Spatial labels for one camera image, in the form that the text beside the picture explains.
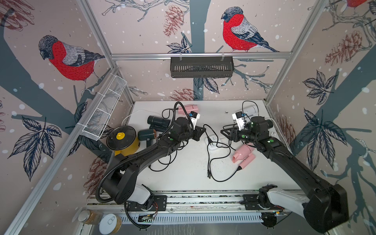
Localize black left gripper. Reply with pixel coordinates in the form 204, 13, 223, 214
179, 125, 207, 143

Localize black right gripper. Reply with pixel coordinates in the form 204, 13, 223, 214
221, 125, 259, 144

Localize black cord of pink dryer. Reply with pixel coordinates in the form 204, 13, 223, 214
161, 108, 180, 124

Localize black cord of long dryer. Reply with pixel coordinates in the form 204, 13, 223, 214
148, 146, 180, 173

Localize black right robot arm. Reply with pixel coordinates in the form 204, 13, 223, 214
220, 116, 349, 233

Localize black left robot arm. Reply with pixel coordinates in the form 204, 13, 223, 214
95, 117, 206, 208

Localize white power strip right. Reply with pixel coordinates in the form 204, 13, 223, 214
205, 135, 227, 152

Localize pink folding hair dryer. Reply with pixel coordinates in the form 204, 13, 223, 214
178, 104, 198, 115

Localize white folding hair dryer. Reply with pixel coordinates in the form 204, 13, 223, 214
242, 105, 259, 117

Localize dark green small hair dryer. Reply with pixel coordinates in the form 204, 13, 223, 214
147, 116, 170, 132

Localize green copper long hair dryer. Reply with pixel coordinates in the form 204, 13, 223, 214
138, 129, 156, 147

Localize yellow pot with glass lid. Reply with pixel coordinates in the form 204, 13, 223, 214
106, 125, 140, 156

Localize white lidded tin can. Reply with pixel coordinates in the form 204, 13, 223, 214
99, 214, 122, 235

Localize glass jar with lid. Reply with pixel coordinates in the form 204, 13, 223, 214
77, 210, 103, 225

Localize black cord of near dryer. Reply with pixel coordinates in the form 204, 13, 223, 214
207, 141, 239, 183

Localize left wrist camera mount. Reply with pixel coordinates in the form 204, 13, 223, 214
189, 111, 200, 129

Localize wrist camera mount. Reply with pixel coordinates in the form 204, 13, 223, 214
232, 111, 246, 131
189, 111, 200, 129

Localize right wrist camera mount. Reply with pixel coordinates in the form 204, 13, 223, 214
232, 111, 246, 131

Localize black hanging wall basket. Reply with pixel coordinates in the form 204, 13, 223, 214
170, 56, 235, 78

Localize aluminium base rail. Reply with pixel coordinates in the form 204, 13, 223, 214
87, 191, 290, 225

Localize white wire basket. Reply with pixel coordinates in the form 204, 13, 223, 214
80, 73, 127, 141

